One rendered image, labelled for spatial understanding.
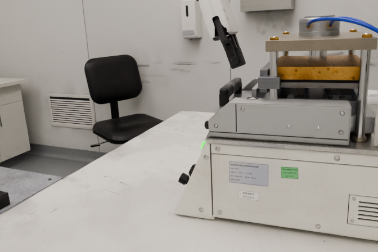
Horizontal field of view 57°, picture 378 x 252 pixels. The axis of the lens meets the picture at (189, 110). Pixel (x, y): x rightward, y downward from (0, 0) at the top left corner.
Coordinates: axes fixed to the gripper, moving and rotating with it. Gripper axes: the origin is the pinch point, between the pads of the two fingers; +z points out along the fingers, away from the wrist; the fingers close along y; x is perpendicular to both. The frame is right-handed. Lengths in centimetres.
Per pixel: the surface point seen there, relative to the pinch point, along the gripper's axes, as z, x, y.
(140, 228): 24.7, -25.2, 22.3
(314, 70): 7.0, 15.1, 9.9
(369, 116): 18.1, 21.4, 10.2
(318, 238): 36.1, 6.5, 16.4
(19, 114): -19, -230, -151
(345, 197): 29.3, 13.3, 16.5
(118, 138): 22, -111, -104
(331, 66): 7.4, 18.0, 9.3
